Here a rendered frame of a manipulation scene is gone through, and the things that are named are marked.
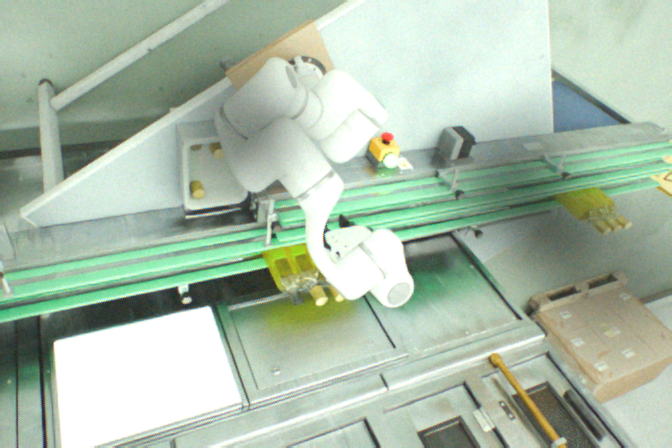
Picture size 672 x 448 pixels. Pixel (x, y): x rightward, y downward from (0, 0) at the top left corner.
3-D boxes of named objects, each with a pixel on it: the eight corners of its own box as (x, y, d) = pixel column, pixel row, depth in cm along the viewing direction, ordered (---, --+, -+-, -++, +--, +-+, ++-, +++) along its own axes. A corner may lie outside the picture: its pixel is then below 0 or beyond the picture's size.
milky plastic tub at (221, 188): (178, 192, 147) (185, 211, 141) (175, 123, 132) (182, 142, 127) (238, 183, 154) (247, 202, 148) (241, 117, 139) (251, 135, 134)
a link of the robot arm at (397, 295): (357, 270, 88) (400, 235, 89) (330, 241, 96) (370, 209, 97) (393, 318, 97) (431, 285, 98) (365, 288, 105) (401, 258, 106)
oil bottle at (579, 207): (545, 190, 203) (597, 238, 185) (551, 179, 200) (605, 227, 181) (556, 189, 206) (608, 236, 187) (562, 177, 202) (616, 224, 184)
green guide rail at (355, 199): (272, 204, 147) (281, 222, 142) (272, 201, 146) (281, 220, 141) (666, 143, 217) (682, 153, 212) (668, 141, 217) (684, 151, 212)
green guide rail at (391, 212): (270, 224, 152) (279, 242, 147) (270, 221, 151) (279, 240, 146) (657, 157, 222) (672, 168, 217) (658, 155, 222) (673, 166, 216)
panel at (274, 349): (49, 345, 134) (57, 470, 112) (47, 338, 132) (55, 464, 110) (356, 275, 170) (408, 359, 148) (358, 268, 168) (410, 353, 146)
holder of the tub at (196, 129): (179, 205, 151) (185, 222, 146) (175, 123, 133) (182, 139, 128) (237, 196, 158) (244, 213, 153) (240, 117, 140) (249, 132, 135)
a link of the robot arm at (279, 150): (344, 153, 100) (287, 195, 105) (274, 62, 96) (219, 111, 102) (326, 176, 85) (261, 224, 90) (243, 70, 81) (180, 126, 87)
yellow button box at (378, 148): (366, 155, 168) (376, 168, 164) (370, 135, 164) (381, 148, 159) (385, 152, 171) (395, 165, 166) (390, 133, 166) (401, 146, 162)
